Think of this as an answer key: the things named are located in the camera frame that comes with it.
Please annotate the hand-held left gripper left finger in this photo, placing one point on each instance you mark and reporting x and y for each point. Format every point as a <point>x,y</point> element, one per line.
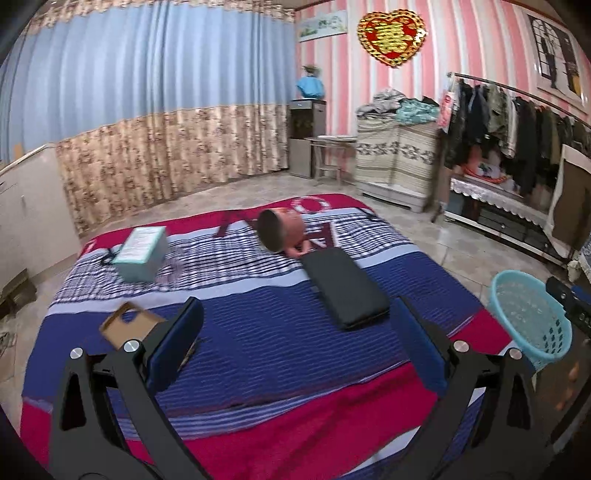
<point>180,337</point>

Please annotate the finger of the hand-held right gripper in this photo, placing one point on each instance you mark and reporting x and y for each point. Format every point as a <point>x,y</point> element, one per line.
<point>559,293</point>
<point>581,295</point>

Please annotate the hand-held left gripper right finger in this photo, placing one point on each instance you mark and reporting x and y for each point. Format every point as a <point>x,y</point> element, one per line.
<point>418,341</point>

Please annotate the light blue plastic basket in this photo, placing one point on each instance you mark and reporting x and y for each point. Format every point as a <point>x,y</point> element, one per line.
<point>531,332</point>

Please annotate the blue patterned fringed cloth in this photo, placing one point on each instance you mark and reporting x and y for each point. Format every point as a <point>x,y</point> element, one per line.
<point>585,258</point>

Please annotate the brown cardboard piece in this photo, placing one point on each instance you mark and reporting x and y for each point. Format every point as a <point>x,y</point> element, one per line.
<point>134,323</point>

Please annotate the teal cardboard box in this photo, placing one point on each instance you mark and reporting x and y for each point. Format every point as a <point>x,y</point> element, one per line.
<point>138,258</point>

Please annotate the black rectangular case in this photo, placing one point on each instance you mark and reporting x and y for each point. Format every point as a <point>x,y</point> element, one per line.
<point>346,288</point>

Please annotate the low dark tv cabinet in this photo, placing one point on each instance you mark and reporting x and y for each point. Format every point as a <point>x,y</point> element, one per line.
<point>498,226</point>

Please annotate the striped red blue blanket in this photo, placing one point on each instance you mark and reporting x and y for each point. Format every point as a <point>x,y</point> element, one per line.
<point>277,300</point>

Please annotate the white lace cloth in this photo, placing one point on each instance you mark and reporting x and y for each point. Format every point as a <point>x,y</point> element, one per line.
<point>494,196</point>

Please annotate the red round tray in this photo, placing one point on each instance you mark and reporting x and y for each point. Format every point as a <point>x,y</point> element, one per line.
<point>485,173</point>

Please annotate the pink ceramic mug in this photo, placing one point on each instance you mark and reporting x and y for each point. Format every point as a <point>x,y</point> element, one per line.
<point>291,226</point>

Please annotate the row of hanging clothes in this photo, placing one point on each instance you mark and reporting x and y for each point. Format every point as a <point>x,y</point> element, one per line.
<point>521,134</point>

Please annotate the small wooden stool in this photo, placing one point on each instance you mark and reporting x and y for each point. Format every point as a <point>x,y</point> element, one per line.
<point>18,293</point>

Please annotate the patterned cloth covered cabinet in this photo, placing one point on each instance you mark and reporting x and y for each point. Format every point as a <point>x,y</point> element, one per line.
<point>397,157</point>

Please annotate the white cabinet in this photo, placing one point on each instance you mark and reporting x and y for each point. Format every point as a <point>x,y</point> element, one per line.
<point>32,212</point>

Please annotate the metal clothes rack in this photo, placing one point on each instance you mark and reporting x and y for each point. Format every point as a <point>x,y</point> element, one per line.
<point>508,87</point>

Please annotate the pink hanging bag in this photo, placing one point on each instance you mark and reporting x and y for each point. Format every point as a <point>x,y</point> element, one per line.
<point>446,108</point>

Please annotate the small folding table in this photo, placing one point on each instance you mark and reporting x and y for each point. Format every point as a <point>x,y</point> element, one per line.
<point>330,138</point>

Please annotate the teal patterned folded cloth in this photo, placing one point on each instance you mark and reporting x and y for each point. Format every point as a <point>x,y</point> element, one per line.
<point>418,113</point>

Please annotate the grey water dispenser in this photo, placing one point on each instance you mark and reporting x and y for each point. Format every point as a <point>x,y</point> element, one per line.
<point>304,138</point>

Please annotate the grey folded clothes pile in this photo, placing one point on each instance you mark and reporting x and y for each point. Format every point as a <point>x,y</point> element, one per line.
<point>378,105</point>

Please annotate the blue and floral curtain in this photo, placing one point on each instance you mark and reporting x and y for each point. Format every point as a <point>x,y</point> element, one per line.
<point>161,69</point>

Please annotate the small potted plant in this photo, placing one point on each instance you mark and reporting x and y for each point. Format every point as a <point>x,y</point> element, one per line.
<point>311,70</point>

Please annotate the red gold heart decoration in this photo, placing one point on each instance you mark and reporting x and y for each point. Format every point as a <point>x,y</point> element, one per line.
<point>392,39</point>

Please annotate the brown board white frame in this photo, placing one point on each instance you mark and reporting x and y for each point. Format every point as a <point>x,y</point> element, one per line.
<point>572,198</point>

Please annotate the framed wall poster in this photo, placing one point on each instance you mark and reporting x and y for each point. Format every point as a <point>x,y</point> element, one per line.
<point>554,60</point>

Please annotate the landscape wall picture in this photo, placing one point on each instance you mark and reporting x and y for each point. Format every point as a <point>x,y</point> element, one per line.
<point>323,25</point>

